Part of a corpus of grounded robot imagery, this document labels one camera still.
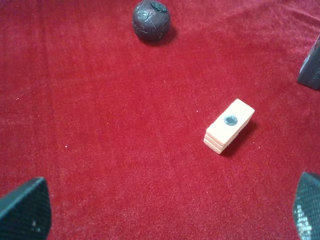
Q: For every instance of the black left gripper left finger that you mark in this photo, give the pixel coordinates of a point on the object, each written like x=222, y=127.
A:
x=25, y=212

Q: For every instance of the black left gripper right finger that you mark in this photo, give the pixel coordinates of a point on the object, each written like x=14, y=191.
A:
x=306, y=207

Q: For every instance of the pink stacked block with hole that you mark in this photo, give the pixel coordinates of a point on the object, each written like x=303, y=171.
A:
x=228, y=125

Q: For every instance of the red velvet cloth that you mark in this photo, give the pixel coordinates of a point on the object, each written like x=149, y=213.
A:
x=117, y=125

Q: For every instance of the dark box with lettering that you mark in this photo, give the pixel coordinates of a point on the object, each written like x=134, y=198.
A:
x=309, y=74

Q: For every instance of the dark maroon wrinkled ball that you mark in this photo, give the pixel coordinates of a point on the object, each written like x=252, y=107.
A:
x=151, y=20

